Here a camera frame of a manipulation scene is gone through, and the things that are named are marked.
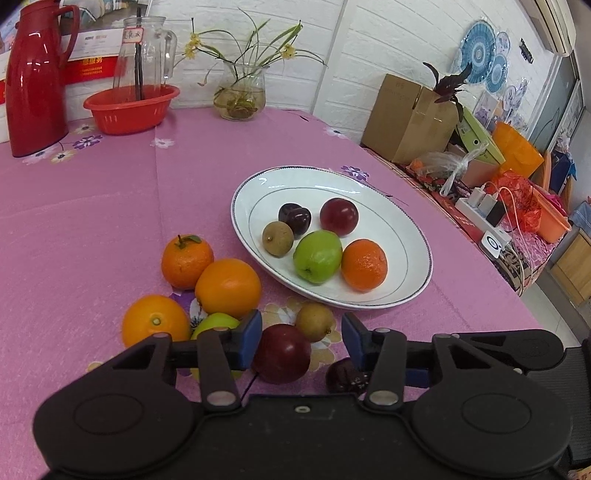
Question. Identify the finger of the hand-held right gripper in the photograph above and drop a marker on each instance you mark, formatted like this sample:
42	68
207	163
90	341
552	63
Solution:
418	378
489	344

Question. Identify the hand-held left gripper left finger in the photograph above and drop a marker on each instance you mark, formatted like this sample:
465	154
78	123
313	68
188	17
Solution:
251	341

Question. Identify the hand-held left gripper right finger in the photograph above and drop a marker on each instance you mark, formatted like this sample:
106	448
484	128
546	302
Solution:
353	344

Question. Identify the red apple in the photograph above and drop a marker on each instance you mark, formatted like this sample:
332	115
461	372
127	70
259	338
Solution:
281	353

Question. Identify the dark purple plum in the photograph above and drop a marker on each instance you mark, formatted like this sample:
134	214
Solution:
344	376
295	219

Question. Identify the small green apple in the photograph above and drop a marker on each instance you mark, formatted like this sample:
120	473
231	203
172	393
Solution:
212	323

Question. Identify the smooth orange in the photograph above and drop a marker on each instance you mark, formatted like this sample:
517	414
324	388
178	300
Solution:
154	321
228	288

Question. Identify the dimpled mandarin orange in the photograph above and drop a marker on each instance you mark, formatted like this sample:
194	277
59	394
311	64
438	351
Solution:
364	265

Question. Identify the large green apple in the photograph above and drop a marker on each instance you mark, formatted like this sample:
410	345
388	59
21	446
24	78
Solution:
317	257

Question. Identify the orange with green leaf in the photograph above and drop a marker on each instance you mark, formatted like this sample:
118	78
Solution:
184	265

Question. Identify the kiwi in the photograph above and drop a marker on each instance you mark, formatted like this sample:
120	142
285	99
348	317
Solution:
278	237

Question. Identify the red plum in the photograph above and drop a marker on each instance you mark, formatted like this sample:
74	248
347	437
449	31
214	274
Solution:
339	217

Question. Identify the white plate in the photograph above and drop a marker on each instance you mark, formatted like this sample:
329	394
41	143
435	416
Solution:
392	221

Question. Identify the black mesh chair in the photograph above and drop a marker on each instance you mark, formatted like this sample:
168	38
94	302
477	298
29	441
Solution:
563	406

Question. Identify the wooden cabinet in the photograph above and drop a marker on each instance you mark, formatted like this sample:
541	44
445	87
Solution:
575	267

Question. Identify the orange plastic basket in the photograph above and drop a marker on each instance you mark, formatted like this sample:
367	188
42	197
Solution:
551	217

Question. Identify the white power strip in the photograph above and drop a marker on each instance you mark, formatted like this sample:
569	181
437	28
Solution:
471	210

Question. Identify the red plastic bag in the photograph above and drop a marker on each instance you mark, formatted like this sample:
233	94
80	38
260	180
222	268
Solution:
517	194

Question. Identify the clear plastic bag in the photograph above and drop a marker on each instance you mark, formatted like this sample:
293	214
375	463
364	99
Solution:
438	161

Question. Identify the orange bag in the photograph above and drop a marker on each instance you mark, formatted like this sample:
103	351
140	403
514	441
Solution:
517	150

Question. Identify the pink floral tablecloth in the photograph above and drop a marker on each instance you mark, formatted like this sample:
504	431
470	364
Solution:
92	207

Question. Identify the green box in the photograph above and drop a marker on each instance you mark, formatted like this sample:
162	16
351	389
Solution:
480	134

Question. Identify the cardboard box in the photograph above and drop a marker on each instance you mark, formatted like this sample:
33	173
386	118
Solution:
401	124

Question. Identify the glass vase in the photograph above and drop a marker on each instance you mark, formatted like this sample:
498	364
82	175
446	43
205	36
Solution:
240	101

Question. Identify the red plastic basin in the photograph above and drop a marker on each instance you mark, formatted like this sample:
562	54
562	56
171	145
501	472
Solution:
129	117

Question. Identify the purple leaf plant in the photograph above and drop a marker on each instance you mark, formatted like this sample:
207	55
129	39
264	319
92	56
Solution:
448	85

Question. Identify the medium blue patterned fan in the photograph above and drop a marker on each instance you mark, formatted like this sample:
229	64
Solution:
497	74

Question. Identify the yellow flowering plant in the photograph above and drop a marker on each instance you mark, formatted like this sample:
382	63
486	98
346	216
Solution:
288	51

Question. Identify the black stirrer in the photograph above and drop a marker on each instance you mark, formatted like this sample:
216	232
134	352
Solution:
138	69

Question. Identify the large blue patterned fan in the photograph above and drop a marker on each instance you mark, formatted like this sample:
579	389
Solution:
475	48

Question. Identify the small blue patterned fan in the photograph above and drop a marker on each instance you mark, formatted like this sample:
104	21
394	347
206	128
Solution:
503	44

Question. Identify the glass pitcher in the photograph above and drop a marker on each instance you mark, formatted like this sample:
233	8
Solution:
154	55

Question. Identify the red thermos jug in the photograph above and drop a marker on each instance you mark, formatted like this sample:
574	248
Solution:
37	92

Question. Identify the white wall pipe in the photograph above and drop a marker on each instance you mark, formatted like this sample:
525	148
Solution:
330	55

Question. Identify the wall poster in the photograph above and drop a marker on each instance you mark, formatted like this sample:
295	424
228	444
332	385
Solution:
92	50

